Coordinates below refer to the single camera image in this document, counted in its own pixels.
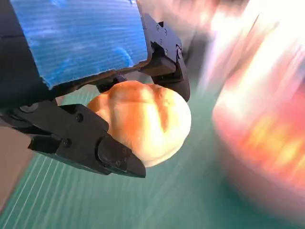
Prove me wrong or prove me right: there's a bare black left hand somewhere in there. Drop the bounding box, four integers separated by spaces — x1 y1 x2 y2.
0 0 191 179

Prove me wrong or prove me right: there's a round golden bread bun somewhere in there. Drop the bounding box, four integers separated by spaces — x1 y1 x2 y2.
87 80 192 168

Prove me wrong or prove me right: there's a pink bowl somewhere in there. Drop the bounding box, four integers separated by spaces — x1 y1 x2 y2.
211 69 305 217

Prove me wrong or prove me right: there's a green cutting mat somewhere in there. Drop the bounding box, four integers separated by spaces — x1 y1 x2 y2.
0 88 305 229

